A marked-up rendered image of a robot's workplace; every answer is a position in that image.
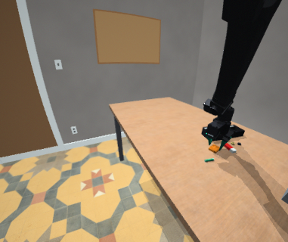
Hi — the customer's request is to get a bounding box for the black rack of three labelled bins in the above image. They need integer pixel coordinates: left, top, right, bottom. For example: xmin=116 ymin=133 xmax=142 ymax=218
xmin=201 ymin=125 xmax=245 ymax=141

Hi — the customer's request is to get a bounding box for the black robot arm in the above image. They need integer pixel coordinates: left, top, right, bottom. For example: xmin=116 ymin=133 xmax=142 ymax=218
xmin=203 ymin=0 xmax=282 ymax=140

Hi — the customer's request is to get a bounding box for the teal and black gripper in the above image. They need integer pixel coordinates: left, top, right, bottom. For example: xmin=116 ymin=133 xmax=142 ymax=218
xmin=206 ymin=121 xmax=234 ymax=151

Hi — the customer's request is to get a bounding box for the orange block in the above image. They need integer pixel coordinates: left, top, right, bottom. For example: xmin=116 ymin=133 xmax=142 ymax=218
xmin=209 ymin=144 xmax=219 ymax=154

